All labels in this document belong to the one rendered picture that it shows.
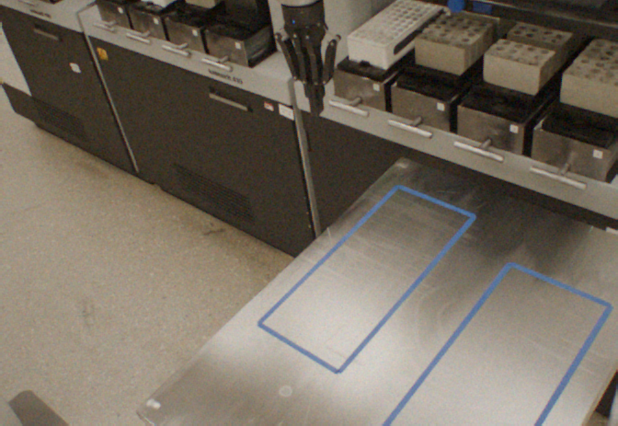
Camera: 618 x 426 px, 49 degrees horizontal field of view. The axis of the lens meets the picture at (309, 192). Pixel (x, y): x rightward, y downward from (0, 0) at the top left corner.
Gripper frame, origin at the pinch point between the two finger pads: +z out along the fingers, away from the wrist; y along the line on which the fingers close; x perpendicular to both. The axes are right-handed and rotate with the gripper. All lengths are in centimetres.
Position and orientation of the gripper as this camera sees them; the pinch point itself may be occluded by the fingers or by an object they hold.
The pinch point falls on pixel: (315, 97)
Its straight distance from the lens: 133.1
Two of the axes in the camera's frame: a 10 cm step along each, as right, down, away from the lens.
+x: -4.5, 6.1, -6.5
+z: 1.3, 7.6, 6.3
